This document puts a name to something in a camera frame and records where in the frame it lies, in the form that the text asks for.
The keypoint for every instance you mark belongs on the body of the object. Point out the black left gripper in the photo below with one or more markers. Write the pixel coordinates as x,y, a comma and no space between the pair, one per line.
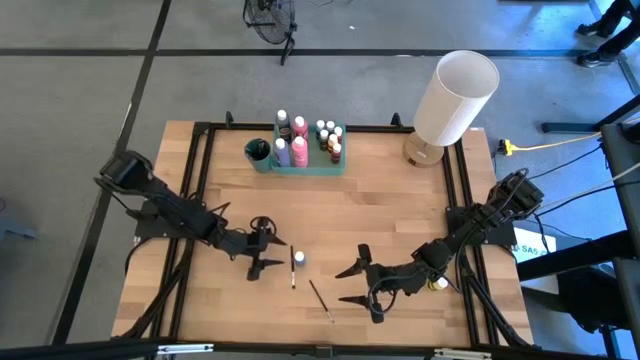
255,245

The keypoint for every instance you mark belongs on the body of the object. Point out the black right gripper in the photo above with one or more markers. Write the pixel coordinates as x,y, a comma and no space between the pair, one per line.
395,280

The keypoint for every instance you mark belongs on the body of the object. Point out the small cerulean blue paint bottle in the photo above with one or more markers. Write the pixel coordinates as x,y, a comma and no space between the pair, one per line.
299,258

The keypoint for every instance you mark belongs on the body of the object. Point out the black paintbrush grey-blue bristles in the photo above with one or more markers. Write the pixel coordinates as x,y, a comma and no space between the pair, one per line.
293,272

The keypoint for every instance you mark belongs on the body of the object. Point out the small yellow paint bottle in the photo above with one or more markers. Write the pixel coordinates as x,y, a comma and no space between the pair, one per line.
332,142
441,284

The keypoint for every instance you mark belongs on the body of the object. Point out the large blue paint bottle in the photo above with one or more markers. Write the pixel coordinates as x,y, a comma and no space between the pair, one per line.
282,154

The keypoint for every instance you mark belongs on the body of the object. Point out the large pink paint bottle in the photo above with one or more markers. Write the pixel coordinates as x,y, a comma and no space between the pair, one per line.
299,154

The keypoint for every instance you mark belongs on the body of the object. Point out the small dark red paint bottle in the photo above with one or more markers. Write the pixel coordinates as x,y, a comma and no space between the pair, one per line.
336,152

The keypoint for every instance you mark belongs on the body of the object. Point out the large black paint bottle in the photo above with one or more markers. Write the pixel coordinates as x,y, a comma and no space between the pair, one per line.
283,129

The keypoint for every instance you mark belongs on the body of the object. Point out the large red paint bottle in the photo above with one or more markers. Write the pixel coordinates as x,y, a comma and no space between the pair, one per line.
300,130

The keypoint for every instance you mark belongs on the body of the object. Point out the small turquoise blue paint bottle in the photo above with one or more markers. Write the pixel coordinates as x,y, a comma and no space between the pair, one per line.
320,127

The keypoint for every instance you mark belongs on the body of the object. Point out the small bright red paint bottle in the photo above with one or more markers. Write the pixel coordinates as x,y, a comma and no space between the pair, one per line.
338,134

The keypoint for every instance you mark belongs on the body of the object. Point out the small teal green paint bottle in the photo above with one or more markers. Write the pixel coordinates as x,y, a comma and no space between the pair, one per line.
330,126

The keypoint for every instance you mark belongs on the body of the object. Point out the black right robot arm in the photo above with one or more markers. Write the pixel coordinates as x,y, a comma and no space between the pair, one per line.
480,222

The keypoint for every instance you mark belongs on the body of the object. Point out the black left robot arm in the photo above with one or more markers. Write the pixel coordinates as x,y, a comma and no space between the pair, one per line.
175,212

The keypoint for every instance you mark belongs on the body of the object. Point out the dark teal plastic cup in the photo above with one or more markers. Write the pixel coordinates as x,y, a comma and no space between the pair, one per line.
260,165

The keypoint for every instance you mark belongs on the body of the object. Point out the teal translucent plastic bin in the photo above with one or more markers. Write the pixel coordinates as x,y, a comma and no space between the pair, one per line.
312,166

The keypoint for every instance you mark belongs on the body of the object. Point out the white printed sign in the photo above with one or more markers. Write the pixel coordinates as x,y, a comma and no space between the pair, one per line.
530,247

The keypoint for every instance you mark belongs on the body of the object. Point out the white shade wooden base lamp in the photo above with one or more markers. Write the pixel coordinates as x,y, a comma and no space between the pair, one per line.
455,105

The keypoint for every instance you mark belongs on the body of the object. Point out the yellow power plug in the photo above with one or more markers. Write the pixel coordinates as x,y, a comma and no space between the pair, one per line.
508,147

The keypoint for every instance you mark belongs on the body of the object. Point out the black floor fan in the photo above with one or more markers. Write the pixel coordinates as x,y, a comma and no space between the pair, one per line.
272,20

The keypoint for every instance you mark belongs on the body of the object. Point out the black floor stand bar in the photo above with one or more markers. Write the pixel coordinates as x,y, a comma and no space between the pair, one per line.
570,127

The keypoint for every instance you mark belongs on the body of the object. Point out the person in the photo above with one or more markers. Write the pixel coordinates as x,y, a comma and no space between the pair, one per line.
592,60

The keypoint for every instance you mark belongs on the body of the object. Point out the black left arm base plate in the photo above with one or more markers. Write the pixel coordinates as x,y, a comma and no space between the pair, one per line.
150,231

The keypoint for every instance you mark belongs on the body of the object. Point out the silver metal bracket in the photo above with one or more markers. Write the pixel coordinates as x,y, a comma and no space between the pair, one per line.
185,349
462,354

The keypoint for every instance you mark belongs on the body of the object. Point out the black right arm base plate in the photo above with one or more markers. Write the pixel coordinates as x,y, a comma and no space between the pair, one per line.
505,235

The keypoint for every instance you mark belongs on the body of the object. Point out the black camera rig rail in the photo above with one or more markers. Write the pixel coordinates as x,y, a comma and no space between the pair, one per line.
75,350

